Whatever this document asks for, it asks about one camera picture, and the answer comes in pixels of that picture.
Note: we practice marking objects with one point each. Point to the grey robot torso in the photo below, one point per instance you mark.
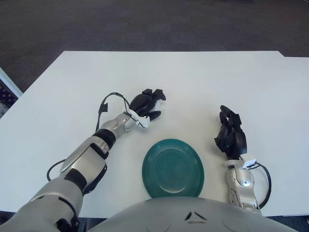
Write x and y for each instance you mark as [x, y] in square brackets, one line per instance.
[188, 215]

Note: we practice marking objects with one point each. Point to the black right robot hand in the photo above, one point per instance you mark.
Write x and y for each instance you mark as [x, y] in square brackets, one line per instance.
[236, 142]

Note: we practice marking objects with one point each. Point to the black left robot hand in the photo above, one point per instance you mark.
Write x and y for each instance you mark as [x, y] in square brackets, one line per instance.
[142, 104]

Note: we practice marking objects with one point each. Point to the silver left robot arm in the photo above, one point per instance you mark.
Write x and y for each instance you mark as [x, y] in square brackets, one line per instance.
[84, 159]

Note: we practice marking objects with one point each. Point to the white shelf frame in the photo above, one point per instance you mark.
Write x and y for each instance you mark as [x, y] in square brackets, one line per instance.
[10, 83]

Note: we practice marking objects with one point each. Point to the dark green ribbed plate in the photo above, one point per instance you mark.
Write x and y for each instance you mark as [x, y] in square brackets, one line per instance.
[172, 169]

